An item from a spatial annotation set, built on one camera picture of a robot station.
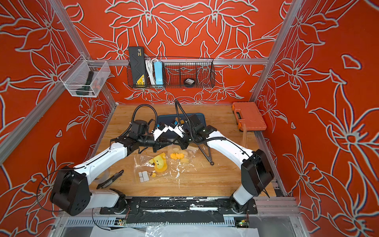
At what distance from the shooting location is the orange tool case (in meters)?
1.02

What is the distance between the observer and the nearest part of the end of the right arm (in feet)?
1.95

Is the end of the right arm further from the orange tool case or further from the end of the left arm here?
the orange tool case

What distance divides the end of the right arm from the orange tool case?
0.50m
